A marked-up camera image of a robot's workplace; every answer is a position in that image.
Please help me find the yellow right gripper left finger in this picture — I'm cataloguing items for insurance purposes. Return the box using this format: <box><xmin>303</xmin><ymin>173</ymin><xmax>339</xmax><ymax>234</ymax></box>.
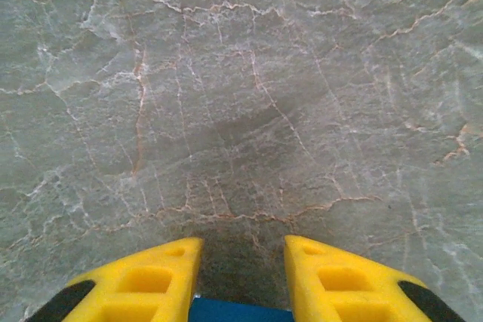
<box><xmin>22</xmin><ymin>236</ymin><xmax>205</xmax><ymax>322</ymax></box>

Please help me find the blue lego brick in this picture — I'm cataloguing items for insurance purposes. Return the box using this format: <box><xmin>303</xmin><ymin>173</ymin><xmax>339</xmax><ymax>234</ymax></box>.
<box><xmin>189</xmin><ymin>296</ymin><xmax>296</xmax><ymax>322</ymax></box>

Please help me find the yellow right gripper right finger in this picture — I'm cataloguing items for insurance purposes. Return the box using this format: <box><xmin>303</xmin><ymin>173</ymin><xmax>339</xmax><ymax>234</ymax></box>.
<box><xmin>283</xmin><ymin>235</ymin><xmax>467</xmax><ymax>322</ymax></box>

